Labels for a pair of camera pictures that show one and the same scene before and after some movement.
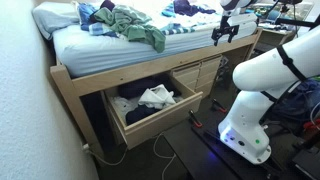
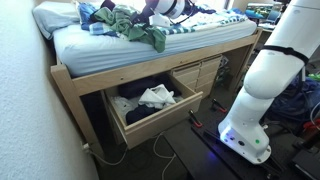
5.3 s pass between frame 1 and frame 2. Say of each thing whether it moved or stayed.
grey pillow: stayed
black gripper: moved
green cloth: stayed
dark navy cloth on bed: stayed
